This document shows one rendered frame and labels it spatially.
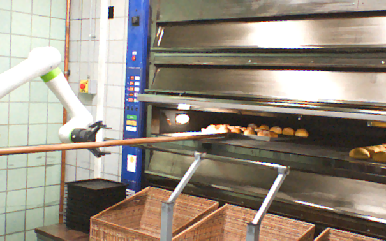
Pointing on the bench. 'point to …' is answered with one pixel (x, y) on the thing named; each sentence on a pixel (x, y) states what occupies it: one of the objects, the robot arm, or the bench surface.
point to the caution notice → (131, 162)
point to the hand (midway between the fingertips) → (108, 140)
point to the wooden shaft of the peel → (93, 145)
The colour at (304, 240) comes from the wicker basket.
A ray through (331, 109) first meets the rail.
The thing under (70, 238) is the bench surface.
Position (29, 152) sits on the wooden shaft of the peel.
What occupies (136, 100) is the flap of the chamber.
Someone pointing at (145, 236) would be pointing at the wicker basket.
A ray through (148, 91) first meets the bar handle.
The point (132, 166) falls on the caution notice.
